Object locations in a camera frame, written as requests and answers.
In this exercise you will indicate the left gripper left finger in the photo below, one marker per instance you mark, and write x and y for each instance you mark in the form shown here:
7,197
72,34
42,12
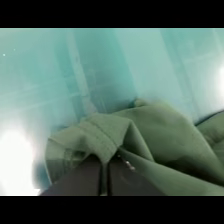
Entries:
81,181

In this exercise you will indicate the green garment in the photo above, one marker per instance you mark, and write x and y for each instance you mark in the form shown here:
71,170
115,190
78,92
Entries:
160,140

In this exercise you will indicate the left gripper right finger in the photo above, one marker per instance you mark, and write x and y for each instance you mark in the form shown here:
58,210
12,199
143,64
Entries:
130,182

